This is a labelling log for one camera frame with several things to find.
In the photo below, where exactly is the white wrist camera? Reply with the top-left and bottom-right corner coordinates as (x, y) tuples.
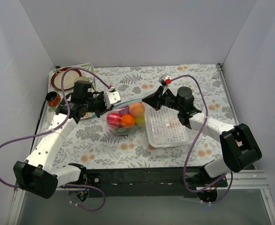
(159, 75), (171, 93)
(103, 91), (121, 109)

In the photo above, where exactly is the cream yellow cup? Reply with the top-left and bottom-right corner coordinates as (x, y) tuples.
(74, 76), (91, 85)

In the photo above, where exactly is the white plastic mesh basket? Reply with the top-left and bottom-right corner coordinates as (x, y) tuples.
(144, 103), (197, 148)

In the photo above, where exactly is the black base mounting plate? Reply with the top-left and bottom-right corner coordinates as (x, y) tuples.
(82, 166), (220, 198)

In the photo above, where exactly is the orange black cup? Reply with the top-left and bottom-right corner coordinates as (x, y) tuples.
(46, 91), (61, 107)

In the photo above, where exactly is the clear zip top bag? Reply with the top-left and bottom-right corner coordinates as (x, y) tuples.
(99, 98), (145, 136)

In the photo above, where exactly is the orange fake fruit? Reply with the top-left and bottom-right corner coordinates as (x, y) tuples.
(121, 114), (136, 128)

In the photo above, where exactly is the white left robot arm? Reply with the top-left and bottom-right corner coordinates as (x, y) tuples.
(13, 81), (121, 199)

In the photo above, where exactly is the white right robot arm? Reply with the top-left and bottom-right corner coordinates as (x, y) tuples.
(142, 86), (262, 186)

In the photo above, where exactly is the peach fake fruit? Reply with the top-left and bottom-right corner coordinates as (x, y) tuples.
(129, 102), (145, 117)

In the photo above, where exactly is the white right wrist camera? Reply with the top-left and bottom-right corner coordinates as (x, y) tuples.
(159, 75), (171, 93)

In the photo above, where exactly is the floral table mat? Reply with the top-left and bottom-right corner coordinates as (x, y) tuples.
(53, 64), (235, 169)

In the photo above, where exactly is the floral serving tray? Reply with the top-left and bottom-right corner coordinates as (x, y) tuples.
(47, 62), (98, 125)

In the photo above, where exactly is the red fake apple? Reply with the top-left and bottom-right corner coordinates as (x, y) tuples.
(107, 112), (121, 127)

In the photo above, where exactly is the yellow green fake mango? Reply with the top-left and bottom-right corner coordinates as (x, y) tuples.
(135, 115), (145, 127)

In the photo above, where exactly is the aluminium frame rail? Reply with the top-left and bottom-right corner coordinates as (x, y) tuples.
(7, 170), (275, 225)

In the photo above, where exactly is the red rimmed plate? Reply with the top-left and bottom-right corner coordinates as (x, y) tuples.
(50, 67), (82, 90)

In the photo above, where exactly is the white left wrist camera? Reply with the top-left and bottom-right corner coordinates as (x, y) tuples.
(103, 91), (121, 109)

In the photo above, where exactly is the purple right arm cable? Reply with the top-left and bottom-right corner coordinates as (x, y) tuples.
(170, 75), (234, 204)

